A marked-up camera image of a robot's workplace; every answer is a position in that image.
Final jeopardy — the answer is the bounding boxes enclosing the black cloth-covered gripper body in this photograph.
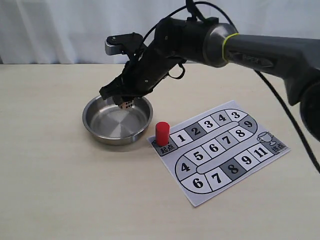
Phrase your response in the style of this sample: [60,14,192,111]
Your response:
[119,17,189,98]

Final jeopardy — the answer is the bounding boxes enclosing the wooden die black pips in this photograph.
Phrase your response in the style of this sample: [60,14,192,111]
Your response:
[118,100,134,110]

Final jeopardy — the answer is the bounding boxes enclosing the red cylinder game piece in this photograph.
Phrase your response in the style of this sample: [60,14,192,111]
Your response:
[155,121,170,147]

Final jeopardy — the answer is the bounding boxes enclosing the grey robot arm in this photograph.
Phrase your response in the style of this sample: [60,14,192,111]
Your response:
[99,17,320,139]

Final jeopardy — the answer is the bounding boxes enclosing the round stainless steel bowl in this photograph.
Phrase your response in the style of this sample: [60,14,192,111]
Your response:
[82,95,154,146]

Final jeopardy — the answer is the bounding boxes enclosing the white background curtain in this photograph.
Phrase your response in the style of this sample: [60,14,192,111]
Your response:
[0,0,320,64]

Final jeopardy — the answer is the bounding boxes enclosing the printed paper game board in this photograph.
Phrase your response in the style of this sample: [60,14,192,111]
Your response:
[148,100,290,207]

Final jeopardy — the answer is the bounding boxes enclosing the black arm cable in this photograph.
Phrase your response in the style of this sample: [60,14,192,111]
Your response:
[134,0,320,174]

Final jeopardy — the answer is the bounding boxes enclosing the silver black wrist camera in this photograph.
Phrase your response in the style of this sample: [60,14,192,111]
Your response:
[104,32,143,56]

